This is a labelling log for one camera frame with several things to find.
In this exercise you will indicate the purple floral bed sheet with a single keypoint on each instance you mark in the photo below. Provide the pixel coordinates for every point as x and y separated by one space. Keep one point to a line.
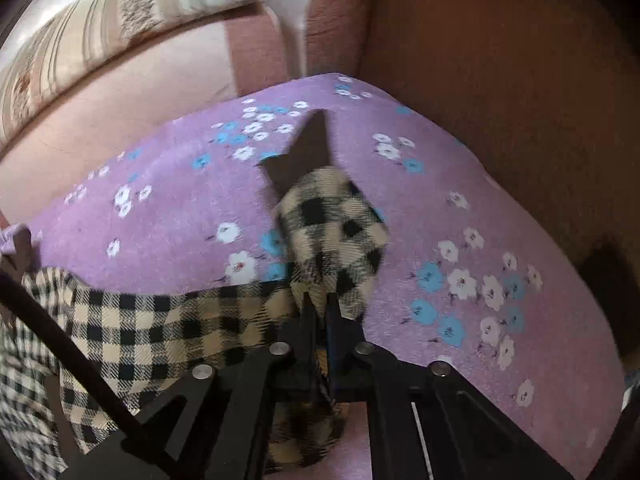
193 245

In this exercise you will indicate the striped beige pillow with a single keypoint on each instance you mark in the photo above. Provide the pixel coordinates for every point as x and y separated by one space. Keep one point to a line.
80 39

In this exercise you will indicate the brown wooden side panel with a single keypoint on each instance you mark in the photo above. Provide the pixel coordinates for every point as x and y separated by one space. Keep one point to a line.
546 93

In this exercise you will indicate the black beige checkered coat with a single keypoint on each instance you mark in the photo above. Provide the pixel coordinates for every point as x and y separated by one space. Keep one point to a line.
333 241

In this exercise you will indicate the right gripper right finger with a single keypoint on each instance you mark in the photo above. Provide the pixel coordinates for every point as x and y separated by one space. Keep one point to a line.
426 422

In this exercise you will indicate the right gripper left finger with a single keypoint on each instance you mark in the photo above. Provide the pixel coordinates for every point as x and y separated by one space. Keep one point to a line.
209 425

